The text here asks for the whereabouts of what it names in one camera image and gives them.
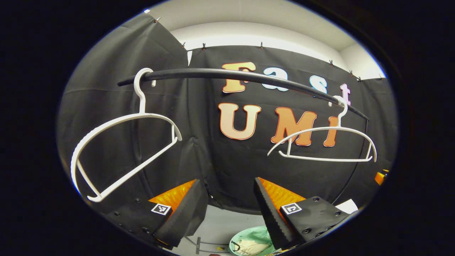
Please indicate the white plastic hanger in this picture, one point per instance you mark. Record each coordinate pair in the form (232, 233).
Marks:
(142, 103)
(327, 159)

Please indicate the black backdrop cloth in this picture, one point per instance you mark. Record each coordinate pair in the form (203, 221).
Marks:
(231, 167)

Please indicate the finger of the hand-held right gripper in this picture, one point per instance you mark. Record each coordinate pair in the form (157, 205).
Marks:
(379, 177)

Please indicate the green laundry hamper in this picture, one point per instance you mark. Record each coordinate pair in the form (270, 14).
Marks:
(249, 233)

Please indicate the white panel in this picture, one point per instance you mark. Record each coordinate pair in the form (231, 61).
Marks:
(346, 207)

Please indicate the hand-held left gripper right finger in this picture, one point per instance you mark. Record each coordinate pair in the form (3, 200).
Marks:
(270, 217)

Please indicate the black clothes rack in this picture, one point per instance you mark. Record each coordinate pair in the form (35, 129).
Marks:
(199, 73)

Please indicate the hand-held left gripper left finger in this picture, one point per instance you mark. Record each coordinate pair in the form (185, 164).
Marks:
(183, 217)

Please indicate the cream button shirt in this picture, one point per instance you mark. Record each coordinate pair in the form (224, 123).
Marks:
(252, 247)

